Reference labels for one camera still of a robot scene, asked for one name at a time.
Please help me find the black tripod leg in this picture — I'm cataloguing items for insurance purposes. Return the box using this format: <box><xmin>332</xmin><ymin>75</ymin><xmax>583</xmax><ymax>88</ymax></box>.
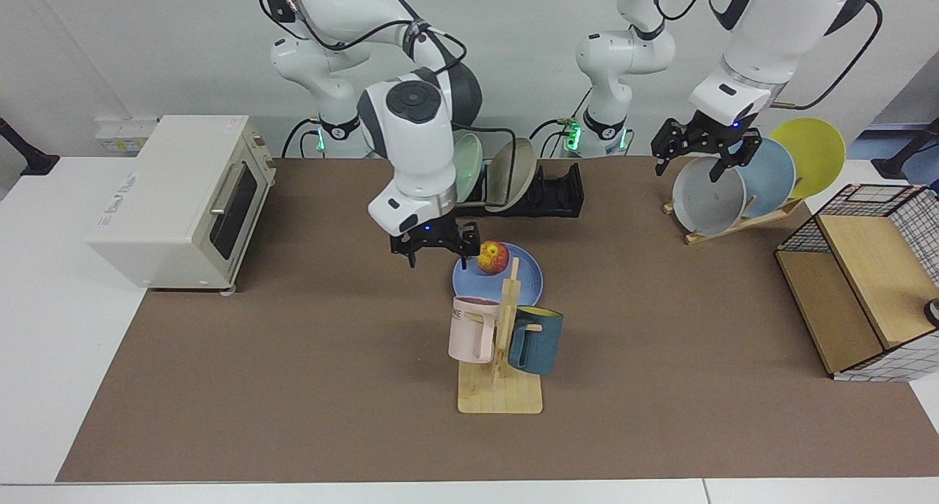
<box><xmin>0</xmin><ymin>117</ymin><xmax>61</xmax><ymax>176</ymax></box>
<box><xmin>872</xmin><ymin>119</ymin><xmax>939</xmax><ymax>180</ymax></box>

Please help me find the wire basket with wooden floor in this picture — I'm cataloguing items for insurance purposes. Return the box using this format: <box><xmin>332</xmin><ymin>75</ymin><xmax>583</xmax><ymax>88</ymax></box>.
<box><xmin>775</xmin><ymin>184</ymin><xmax>939</xmax><ymax>382</ymax></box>

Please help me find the pale green plate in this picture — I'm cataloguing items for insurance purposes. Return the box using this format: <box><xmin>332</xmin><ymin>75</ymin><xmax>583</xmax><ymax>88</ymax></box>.
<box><xmin>451</xmin><ymin>132</ymin><xmax>485</xmax><ymax>204</ymax></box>

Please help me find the dark teal cup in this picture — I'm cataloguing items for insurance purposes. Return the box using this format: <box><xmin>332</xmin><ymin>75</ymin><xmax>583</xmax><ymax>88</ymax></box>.
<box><xmin>508</xmin><ymin>306</ymin><xmax>564</xmax><ymax>376</ymax></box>

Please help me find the pale toaster oven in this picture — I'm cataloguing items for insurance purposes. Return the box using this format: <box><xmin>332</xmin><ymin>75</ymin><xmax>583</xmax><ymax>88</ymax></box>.
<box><xmin>84</xmin><ymin>115</ymin><xmax>278</xmax><ymax>294</ymax></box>

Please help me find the red yellow apple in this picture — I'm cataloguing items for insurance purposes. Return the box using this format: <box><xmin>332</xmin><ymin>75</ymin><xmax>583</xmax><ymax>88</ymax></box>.
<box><xmin>477</xmin><ymin>241</ymin><xmax>510</xmax><ymax>275</ymax></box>

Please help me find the grey-white plate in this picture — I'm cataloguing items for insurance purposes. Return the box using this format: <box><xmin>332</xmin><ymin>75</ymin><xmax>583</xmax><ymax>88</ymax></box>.
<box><xmin>672</xmin><ymin>156</ymin><xmax>748</xmax><ymax>237</ymax></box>

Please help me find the wooden cup stand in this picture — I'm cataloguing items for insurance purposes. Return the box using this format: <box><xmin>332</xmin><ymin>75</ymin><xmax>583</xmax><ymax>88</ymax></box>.
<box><xmin>458</xmin><ymin>257</ymin><xmax>544</xmax><ymax>414</ymax></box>

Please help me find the yellow plate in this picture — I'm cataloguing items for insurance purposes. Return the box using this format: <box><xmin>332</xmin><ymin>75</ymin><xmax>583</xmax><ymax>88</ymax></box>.
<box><xmin>769</xmin><ymin>117</ymin><xmax>847</xmax><ymax>200</ymax></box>

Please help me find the brown table cloth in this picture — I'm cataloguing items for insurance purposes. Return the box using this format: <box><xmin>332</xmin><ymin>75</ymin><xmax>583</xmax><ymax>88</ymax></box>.
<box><xmin>55</xmin><ymin>156</ymin><xmax>939</xmax><ymax>484</ymax></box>

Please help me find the white wall socket strip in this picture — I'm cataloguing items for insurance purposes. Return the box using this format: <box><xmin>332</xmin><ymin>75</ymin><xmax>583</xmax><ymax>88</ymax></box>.
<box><xmin>95</xmin><ymin>117</ymin><xmax>161</xmax><ymax>154</ymax></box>

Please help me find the wooden plate rack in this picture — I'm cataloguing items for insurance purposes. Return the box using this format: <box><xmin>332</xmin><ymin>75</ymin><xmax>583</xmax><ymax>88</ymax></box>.
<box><xmin>662</xmin><ymin>196</ymin><xmax>805</xmax><ymax>246</ymax></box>

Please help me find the black dish rack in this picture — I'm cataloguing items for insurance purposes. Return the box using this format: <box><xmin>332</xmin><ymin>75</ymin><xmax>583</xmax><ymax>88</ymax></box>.
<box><xmin>469</xmin><ymin>161</ymin><xmax>585</xmax><ymax>219</ymax></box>

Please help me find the beige plate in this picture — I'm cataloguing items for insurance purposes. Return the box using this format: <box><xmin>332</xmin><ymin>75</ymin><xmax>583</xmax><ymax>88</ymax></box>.
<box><xmin>484</xmin><ymin>137</ymin><xmax>538</xmax><ymax>213</ymax></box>

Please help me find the light blue plate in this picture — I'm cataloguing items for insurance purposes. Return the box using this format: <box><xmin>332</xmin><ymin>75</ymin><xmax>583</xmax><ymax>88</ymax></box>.
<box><xmin>734</xmin><ymin>137</ymin><xmax>797</xmax><ymax>219</ymax></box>

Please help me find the pink cup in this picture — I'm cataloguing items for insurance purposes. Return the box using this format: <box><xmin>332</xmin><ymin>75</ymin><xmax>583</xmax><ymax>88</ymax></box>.
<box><xmin>448</xmin><ymin>296</ymin><xmax>502</xmax><ymax>364</ymax></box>

